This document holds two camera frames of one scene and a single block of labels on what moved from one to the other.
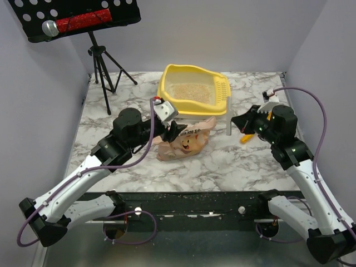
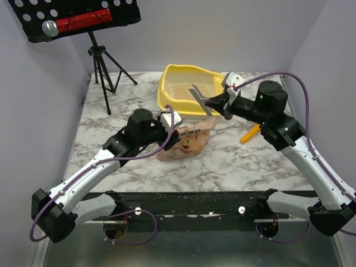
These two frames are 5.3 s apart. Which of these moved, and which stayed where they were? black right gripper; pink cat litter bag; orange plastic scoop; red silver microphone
Moved: black right gripper
Stayed: red silver microphone; orange plastic scoop; pink cat litter bag
